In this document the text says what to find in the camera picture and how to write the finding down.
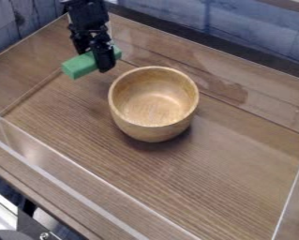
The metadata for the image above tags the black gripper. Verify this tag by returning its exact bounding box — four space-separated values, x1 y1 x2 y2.
63 0 115 73

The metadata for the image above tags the green rectangular block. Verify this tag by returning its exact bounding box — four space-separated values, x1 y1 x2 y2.
62 45 122 80

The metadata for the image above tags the round wooden bowl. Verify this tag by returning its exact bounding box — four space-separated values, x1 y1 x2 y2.
109 66 199 143

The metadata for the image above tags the clear acrylic front barrier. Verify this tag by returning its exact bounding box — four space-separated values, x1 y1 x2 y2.
0 116 202 240

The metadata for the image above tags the black metal mount with bolt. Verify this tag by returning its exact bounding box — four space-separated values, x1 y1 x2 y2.
16 208 65 240

